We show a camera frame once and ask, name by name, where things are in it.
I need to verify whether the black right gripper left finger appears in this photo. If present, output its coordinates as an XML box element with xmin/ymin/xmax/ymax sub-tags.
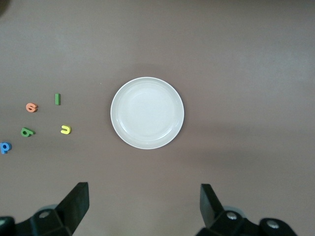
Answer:
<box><xmin>17</xmin><ymin>182</ymin><xmax>90</xmax><ymax>236</ymax></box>

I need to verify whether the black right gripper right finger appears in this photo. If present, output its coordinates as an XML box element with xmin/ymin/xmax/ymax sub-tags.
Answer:
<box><xmin>196</xmin><ymin>183</ymin><xmax>259</xmax><ymax>236</ymax></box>

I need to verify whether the green rounded foam letter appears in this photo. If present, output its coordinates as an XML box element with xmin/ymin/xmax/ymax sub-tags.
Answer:
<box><xmin>20</xmin><ymin>127</ymin><xmax>35</xmax><ymax>137</ymax></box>

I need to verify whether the beige round plate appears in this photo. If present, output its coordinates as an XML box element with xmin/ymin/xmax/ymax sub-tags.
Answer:
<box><xmin>110</xmin><ymin>76</ymin><xmax>185</xmax><ymax>150</ymax></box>

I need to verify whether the brown table cover sheet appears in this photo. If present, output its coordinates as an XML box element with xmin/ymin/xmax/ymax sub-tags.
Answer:
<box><xmin>0</xmin><ymin>0</ymin><xmax>315</xmax><ymax>236</ymax></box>

